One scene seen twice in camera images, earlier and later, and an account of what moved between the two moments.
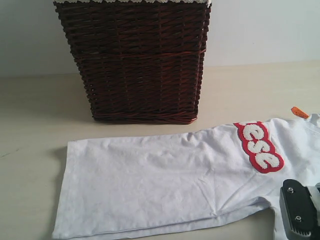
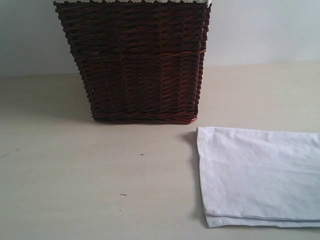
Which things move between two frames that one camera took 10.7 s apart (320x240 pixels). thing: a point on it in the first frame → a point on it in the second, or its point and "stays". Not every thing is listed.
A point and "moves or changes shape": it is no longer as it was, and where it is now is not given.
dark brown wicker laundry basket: [140, 63] stays
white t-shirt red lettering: [223, 183] moves or changes shape
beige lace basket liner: [209, 2] stays
